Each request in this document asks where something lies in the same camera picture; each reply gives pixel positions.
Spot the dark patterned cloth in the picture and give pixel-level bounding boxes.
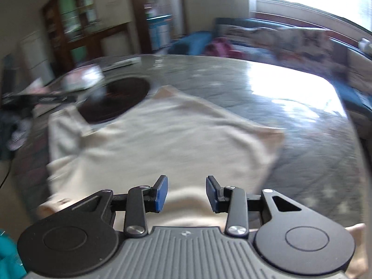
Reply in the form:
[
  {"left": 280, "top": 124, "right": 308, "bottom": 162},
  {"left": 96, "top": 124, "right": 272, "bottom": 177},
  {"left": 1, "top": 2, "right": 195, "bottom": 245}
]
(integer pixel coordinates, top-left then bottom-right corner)
[{"left": 0, "top": 112, "right": 34, "bottom": 161}]

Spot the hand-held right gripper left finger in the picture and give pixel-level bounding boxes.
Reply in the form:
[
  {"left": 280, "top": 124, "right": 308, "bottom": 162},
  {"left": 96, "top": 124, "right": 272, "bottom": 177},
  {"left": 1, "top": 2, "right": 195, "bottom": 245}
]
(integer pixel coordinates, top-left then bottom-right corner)
[{"left": 70, "top": 175, "right": 169, "bottom": 238}]

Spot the wooden door frame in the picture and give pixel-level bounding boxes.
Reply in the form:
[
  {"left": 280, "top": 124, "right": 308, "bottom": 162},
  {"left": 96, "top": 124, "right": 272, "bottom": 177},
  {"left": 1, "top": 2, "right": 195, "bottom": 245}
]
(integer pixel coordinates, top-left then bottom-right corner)
[{"left": 129, "top": 0, "right": 153, "bottom": 55}]

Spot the pink cloth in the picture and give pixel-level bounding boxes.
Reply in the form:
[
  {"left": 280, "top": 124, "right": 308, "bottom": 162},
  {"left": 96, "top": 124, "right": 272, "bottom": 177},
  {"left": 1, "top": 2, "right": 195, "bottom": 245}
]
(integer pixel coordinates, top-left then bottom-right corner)
[{"left": 205, "top": 37, "right": 234, "bottom": 58}]

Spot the floral blanket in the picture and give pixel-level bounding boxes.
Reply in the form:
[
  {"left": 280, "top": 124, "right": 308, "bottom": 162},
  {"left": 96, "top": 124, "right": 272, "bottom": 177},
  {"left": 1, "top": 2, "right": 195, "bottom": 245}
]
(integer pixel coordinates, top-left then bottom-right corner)
[{"left": 214, "top": 23, "right": 351, "bottom": 74}]

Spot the blue storage box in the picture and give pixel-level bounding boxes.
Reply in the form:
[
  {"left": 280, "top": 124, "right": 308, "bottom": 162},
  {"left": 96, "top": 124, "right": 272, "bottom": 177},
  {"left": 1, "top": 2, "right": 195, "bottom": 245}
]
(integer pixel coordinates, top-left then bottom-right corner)
[{"left": 146, "top": 14, "right": 173, "bottom": 52}]

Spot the black round hob plate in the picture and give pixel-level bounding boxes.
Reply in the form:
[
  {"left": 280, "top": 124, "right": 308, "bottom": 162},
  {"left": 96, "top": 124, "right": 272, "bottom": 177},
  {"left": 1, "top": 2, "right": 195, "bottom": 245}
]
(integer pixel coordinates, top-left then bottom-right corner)
[{"left": 77, "top": 77, "right": 151, "bottom": 124}]

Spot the white cabinet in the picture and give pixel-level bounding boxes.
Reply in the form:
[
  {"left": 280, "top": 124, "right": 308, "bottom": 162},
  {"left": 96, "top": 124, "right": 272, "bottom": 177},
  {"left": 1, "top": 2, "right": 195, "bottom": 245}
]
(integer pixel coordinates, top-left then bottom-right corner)
[{"left": 18, "top": 30, "right": 53, "bottom": 83}]

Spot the blue sofa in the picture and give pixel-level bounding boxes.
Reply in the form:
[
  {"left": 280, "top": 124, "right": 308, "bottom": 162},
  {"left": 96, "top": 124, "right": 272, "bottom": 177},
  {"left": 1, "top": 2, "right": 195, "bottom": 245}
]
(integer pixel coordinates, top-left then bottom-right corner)
[{"left": 168, "top": 17, "right": 372, "bottom": 114}]

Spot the cream shirt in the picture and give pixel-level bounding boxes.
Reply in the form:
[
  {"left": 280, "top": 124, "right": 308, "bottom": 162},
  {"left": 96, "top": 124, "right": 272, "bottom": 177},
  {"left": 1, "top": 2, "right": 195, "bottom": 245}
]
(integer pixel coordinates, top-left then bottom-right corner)
[{"left": 38, "top": 85, "right": 287, "bottom": 231}]

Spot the black cable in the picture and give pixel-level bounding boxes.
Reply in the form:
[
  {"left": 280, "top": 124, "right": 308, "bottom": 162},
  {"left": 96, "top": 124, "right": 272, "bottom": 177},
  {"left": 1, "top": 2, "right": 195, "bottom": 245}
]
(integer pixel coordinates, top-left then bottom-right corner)
[{"left": 0, "top": 155, "right": 13, "bottom": 189}]

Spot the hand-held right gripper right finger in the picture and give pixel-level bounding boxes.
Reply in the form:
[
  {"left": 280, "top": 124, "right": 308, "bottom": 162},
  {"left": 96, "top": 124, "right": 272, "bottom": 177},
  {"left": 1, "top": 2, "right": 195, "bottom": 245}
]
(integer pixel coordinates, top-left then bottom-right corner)
[{"left": 205, "top": 176, "right": 301, "bottom": 238}]

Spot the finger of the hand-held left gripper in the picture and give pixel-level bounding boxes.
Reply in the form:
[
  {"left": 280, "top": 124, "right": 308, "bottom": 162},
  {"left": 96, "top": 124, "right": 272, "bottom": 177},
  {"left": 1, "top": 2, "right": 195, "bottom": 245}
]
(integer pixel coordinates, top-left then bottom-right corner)
[{"left": 31, "top": 92, "right": 76, "bottom": 106}]

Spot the wooden bookcase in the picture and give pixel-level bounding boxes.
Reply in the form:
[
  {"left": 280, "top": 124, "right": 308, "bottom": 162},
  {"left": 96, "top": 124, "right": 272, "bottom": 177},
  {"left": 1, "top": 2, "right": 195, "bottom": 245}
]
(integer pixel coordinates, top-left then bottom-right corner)
[{"left": 41, "top": 0, "right": 132, "bottom": 68}]

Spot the teal cloth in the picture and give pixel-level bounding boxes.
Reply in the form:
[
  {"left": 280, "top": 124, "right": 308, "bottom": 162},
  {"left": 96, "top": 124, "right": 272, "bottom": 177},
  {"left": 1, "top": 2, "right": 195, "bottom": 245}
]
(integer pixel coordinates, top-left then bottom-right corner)
[{"left": 0, "top": 227, "right": 27, "bottom": 279}]

